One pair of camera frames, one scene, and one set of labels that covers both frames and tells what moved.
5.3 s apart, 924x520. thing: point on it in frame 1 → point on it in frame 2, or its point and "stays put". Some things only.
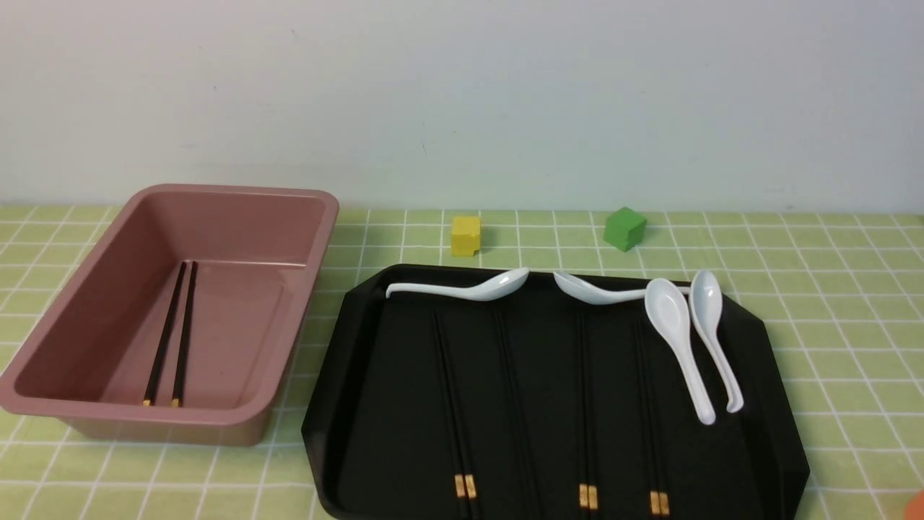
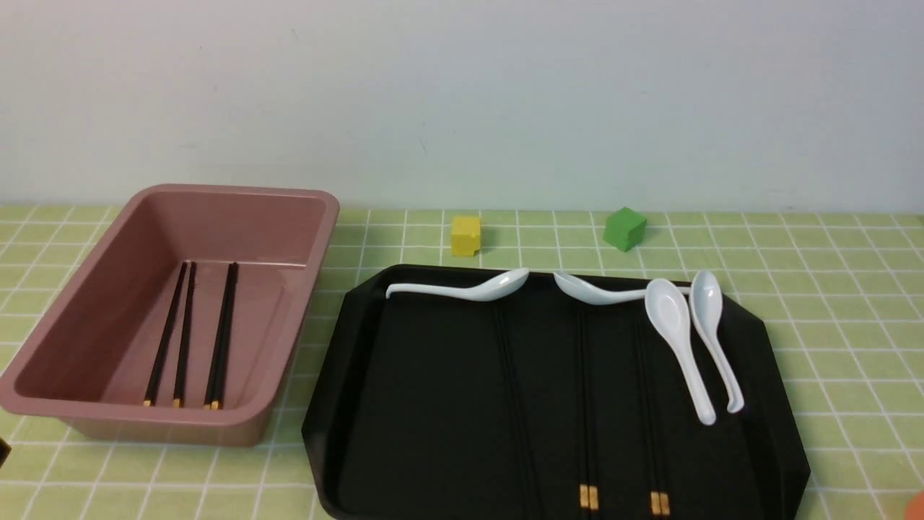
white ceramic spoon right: x=706 y=300 stays put
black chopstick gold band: x=470 y=474 → x=217 y=373
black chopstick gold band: x=460 y=474 → x=216 y=380
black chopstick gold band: x=593 y=497 stays put
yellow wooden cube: x=465 y=236 stays put
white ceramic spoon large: x=668 y=303 stays put
